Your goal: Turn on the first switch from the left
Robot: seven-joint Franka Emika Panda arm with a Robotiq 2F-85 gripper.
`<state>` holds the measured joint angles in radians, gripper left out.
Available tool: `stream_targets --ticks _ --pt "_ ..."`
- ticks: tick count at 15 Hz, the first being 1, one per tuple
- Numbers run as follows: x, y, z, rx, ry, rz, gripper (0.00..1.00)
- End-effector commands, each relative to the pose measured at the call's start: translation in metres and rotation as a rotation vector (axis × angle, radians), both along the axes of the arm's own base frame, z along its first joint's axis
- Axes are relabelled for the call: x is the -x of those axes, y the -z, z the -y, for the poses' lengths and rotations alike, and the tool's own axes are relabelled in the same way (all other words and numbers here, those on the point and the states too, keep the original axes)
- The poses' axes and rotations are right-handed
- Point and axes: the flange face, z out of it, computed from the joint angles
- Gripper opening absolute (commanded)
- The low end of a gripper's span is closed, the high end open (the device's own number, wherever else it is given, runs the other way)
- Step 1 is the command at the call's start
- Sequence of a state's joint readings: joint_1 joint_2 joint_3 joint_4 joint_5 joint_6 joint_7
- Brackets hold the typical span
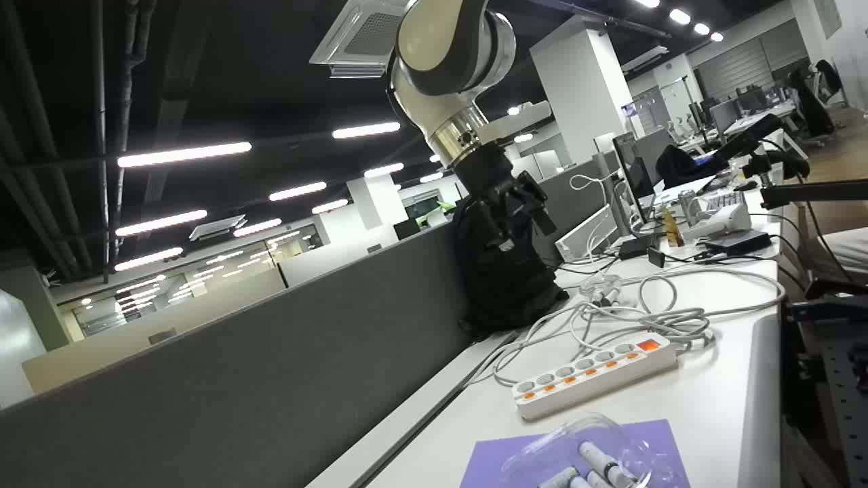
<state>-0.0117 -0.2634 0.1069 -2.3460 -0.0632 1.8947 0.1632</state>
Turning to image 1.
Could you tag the purple mat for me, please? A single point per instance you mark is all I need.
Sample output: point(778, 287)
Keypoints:
point(492, 456)

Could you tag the black backpack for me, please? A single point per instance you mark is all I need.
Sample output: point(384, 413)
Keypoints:
point(502, 291)

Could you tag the grey desk partition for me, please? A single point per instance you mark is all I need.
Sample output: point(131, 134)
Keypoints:
point(258, 399)

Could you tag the computer monitor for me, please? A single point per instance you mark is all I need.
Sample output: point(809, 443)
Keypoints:
point(635, 172)

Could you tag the white power strip orange switches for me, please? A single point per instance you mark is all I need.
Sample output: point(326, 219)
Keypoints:
point(596, 375)

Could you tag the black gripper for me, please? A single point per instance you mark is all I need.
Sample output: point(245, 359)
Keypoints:
point(497, 196)

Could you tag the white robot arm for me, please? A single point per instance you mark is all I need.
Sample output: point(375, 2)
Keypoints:
point(448, 54)

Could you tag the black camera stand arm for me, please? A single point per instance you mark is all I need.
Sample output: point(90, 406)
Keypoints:
point(782, 172)

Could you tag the clear plastic box of adapters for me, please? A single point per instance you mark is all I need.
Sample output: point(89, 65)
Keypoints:
point(589, 455)

